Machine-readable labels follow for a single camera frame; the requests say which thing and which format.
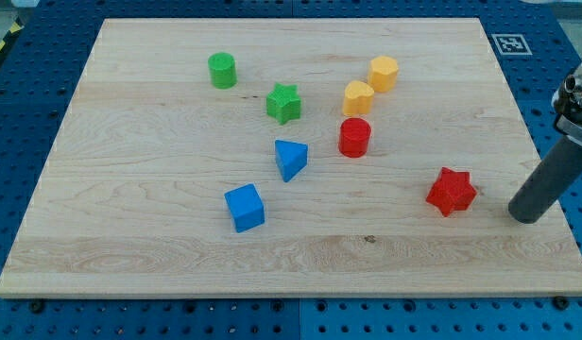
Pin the wooden board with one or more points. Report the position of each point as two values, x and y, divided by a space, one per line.
130 203

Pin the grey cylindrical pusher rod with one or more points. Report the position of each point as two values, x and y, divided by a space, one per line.
557 171

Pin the white fiducial marker tag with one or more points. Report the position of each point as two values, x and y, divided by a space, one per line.
509 44

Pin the green cylinder block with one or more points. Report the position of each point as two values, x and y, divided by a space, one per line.
222 70

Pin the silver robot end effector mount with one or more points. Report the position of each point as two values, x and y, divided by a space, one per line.
567 102

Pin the blue cube block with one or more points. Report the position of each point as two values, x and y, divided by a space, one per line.
246 207

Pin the yellow hexagon block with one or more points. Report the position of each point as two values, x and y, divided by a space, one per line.
382 73

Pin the green star block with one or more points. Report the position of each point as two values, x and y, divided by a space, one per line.
283 103

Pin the blue triangle block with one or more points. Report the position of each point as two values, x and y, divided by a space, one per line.
290 158

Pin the red star block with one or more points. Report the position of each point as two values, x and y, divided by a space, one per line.
452 191

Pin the yellow heart block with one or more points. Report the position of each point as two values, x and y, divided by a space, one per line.
358 98

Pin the red cylinder block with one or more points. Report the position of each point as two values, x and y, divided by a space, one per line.
354 137

